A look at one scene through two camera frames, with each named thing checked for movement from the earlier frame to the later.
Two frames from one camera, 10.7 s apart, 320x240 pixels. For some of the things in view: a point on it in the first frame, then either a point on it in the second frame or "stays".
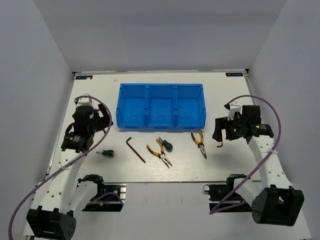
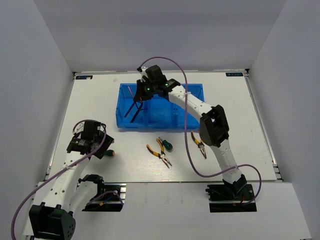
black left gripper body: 104,121 to 107,142
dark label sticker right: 234,74 stays
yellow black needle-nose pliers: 161,156 stays
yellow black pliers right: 200,145 stays
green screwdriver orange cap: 108,152 stays
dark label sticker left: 83,77 stays
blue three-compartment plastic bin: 161,106 stays
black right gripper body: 236,125 to 147,90
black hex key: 134,150 to 132,104
